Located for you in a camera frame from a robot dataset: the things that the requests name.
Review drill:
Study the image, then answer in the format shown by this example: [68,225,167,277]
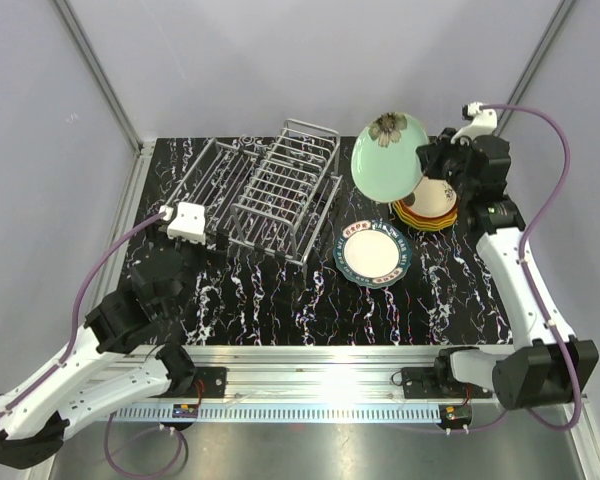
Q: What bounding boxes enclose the white plate blue patterned rim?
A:
[333,220,413,289]

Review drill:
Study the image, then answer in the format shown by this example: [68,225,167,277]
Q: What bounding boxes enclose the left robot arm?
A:
[0,216,227,470]

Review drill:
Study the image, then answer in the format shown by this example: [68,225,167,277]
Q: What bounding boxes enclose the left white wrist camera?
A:
[159,202,206,245]

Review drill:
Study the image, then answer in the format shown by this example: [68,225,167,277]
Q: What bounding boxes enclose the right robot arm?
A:
[416,128,599,418]

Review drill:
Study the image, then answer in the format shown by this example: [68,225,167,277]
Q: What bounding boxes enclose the aluminium frame post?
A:
[49,0,156,159]
[484,0,581,149]

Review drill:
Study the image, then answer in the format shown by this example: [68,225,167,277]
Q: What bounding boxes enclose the grey wire dish rack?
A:
[160,119,342,268]

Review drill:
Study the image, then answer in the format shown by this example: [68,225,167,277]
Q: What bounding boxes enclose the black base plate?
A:
[393,367,493,400]
[184,366,228,400]

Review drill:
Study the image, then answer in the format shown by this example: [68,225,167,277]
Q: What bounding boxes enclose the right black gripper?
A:
[416,128,475,200]

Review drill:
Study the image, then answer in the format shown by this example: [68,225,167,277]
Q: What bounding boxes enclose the cream plate with black flower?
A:
[404,177,457,218]

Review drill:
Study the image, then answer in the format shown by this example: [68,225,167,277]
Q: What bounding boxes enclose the aluminium mounting rail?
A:
[44,344,589,404]

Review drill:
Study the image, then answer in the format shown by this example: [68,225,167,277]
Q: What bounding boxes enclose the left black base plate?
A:
[184,366,228,400]

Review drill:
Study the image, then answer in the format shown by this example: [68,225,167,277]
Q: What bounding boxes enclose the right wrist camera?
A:
[451,102,498,144]

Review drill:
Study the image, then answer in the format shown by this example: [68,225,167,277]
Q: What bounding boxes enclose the left aluminium frame post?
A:
[49,0,156,159]

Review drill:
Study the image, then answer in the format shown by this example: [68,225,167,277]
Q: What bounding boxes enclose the white slotted cable duct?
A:
[116,402,441,424]

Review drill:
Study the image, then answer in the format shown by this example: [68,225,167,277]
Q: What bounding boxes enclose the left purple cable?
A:
[0,212,186,476]

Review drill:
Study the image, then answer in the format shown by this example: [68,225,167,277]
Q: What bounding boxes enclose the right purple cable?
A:
[484,103,581,431]

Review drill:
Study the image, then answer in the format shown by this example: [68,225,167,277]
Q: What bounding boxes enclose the purple cable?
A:
[484,103,581,431]
[0,212,186,476]

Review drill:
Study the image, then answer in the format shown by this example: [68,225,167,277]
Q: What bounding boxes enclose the stack of orange red plates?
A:
[391,197,457,232]

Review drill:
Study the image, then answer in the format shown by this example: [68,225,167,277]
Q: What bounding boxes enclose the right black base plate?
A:
[393,367,493,400]

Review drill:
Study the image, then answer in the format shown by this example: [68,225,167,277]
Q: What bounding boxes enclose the green floral plate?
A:
[351,112,429,204]

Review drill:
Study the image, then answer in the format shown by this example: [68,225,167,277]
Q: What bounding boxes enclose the right aluminium frame post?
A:
[484,0,581,149]

